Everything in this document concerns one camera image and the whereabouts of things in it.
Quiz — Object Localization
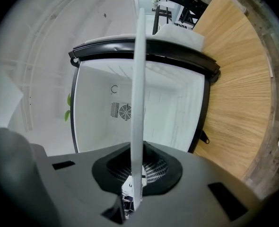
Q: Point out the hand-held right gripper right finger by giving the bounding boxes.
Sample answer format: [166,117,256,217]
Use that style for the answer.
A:
[130,140,264,227]

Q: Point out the round fan grille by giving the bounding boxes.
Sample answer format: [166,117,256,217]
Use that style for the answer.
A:
[119,104,132,121]

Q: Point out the black fridge door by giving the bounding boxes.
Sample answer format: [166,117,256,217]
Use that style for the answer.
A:
[68,24,222,83]

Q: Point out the black metal frame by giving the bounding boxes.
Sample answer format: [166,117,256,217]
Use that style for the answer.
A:
[152,0,197,35]

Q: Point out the black fridge with white interior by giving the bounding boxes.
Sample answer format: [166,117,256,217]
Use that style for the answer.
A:
[69,55,211,155]

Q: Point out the green plant leaves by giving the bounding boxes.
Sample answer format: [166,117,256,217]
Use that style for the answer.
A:
[64,93,71,122]

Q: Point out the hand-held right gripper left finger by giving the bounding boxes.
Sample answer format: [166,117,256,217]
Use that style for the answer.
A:
[30,141,132,227]

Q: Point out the white fridge shelf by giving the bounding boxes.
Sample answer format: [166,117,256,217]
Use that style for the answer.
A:
[129,8,148,213]

